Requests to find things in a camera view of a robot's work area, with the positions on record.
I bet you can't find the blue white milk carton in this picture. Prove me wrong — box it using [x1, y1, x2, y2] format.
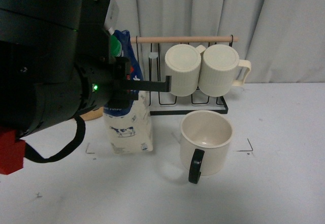
[103, 30, 153, 154]

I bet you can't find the wooden mug tree stand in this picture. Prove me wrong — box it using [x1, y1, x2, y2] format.
[81, 107, 104, 121]

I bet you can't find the black cable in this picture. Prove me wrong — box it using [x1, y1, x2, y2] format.
[24, 116, 87, 164]

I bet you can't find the cream ribbed mug left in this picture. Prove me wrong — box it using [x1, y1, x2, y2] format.
[165, 44, 206, 97]

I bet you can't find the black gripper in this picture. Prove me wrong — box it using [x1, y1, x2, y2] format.
[75, 30, 172, 116]

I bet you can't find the cream ribbed mug right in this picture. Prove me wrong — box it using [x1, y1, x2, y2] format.
[198, 44, 251, 97]

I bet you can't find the black wire rack wooden bar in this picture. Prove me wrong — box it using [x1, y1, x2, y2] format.
[131, 35, 238, 116]

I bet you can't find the cream cup black handle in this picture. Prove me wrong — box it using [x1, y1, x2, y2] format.
[180, 110, 234, 184]

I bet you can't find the cream ribbed mug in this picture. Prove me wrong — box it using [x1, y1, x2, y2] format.
[198, 44, 251, 97]
[165, 44, 206, 97]

